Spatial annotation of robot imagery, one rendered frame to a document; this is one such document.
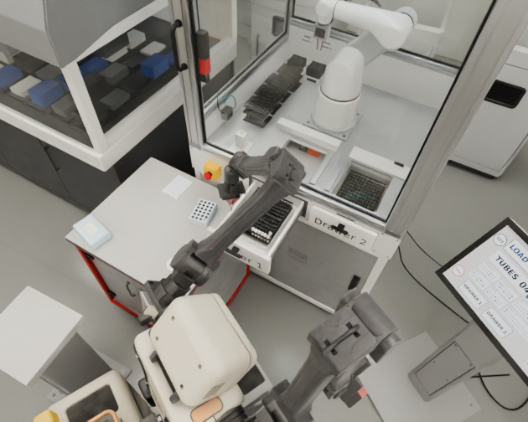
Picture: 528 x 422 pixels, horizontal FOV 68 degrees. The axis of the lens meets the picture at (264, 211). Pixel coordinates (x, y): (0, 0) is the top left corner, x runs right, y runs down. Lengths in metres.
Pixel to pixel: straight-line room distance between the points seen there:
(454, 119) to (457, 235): 1.89
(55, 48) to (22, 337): 1.05
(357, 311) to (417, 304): 1.98
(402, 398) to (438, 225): 1.26
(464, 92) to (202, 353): 0.91
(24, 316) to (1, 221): 1.49
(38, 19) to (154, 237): 0.90
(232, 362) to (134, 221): 1.11
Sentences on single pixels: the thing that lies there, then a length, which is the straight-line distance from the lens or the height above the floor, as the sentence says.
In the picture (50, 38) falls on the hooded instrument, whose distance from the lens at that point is 1.64.
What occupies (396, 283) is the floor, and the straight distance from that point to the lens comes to 2.66.
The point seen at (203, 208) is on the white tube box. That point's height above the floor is 0.80.
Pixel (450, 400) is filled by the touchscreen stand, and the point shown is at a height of 0.04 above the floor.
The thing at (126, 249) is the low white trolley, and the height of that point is 0.76.
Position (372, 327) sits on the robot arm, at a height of 1.62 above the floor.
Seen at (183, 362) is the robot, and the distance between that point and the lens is 0.92.
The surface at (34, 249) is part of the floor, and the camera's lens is 2.94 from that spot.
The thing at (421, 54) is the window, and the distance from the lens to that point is 1.18.
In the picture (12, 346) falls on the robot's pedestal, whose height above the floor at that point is 0.76.
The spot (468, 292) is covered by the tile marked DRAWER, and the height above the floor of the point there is 1.00.
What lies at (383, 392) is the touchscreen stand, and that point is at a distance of 2.35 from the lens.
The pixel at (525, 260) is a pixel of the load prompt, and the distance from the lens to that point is 1.52.
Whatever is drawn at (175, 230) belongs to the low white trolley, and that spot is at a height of 0.76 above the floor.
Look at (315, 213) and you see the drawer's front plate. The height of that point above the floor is 0.90.
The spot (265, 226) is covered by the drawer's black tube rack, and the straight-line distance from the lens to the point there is 1.61.
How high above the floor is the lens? 2.22
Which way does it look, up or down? 53 degrees down
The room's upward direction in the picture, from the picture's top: 4 degrees clockwise
